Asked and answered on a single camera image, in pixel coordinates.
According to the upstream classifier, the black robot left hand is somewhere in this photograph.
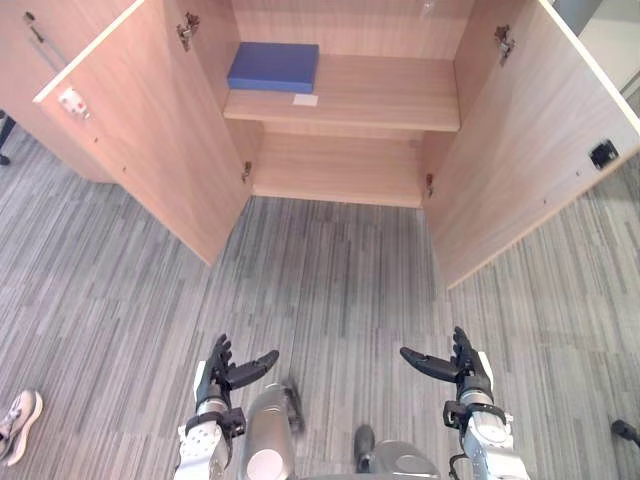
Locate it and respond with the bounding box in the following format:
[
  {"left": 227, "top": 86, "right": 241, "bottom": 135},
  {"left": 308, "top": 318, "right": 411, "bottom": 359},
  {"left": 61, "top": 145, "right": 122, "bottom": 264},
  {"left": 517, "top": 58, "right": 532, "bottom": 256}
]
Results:
[{"left": 194, "top": 333, "right": 281, "bottom": 408}]

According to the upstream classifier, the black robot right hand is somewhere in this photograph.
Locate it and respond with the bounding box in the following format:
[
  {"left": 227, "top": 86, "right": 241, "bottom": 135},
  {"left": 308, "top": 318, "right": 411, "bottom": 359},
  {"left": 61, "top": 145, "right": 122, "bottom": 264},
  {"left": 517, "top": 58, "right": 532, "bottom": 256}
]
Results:
[{"left": 399, "top": 326, "right": 495, "bottom": 396}]

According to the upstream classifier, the blue folder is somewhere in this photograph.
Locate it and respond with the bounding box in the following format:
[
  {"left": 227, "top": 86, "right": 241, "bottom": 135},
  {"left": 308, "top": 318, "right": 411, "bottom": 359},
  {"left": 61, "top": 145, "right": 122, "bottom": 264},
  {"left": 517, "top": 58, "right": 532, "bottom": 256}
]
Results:
[{"left": 227, "top": 41, "right": 320, "bottom": 95}]

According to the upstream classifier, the wooden cabinet door black latch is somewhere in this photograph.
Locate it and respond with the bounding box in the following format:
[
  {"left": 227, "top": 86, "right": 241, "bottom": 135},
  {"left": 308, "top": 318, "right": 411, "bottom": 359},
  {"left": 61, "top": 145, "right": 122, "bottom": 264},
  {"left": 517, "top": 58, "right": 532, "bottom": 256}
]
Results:
[{"left": 427, "top": 0, "right": 640, "bottom": 291}]

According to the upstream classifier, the light wooden cabinet body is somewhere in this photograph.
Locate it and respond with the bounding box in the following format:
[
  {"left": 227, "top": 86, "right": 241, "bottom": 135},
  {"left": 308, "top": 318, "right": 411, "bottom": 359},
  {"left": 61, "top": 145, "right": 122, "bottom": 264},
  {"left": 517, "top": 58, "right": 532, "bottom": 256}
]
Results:
[{"left": 162, "top": 0, "right": 542, "bottom": 209}]

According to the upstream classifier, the wooden cabinet door white latch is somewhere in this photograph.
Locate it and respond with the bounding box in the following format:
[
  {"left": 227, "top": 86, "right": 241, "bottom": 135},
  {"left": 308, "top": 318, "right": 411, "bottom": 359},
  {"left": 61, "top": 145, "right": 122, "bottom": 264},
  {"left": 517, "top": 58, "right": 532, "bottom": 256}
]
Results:
[{"left": 32, "top": 0, "right": 257, "bottom": 267}]

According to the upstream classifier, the black door latch plate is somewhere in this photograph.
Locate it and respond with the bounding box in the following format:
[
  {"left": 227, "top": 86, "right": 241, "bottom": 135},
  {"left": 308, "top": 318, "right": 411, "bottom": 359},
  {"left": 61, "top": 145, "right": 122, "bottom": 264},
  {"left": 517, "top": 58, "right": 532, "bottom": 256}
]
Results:
[{"left": 587, "top": 139, "right": 620, "bottom": 170}]

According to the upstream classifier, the wooden cabinet shelf board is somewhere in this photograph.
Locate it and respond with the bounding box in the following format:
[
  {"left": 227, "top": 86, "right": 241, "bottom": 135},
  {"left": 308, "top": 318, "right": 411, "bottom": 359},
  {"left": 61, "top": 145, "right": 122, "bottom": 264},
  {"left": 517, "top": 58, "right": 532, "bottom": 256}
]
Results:
[{"left": 222, "top": 53, "right": 461, "bottom": 133}]

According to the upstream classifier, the silver robot right leg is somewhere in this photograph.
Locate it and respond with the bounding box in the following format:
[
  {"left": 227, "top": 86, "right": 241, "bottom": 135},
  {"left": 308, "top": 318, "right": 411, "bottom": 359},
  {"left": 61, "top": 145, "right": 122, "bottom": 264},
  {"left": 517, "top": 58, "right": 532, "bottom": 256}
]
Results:
[{"left": 352, "top": 424, "right": 442, "bottom": 480}]

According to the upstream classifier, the black round floor object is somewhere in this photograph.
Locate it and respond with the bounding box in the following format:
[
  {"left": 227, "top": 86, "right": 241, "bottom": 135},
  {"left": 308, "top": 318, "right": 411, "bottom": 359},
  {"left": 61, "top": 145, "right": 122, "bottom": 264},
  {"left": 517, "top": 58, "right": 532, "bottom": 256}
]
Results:
[{"left": 610, "top": 418, "right": 640, "bottom": 448}]

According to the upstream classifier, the person's pale shoe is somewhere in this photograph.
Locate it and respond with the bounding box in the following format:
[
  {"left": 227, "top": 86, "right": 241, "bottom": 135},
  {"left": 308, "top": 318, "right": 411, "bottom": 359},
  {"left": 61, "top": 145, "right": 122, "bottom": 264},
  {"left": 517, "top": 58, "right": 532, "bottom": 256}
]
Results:
[{"left": 0, "top": 389, "right": 44, "bottom": 468}]

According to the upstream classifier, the person's dark foot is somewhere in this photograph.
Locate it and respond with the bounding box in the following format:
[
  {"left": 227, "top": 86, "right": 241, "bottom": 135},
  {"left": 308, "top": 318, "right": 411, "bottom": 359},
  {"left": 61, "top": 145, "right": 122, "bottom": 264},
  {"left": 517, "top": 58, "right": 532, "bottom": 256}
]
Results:
[{"left": 0, "top": 110, "right": 17, "bottom": 168}]

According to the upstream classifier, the thin metal cabinet handle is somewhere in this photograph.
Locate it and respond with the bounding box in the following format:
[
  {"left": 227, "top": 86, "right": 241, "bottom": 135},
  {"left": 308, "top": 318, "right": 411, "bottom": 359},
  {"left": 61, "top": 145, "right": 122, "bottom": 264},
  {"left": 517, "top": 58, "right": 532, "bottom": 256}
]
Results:
[{"left": 22, "top": 11, "right": 70, "bottom": 72}]

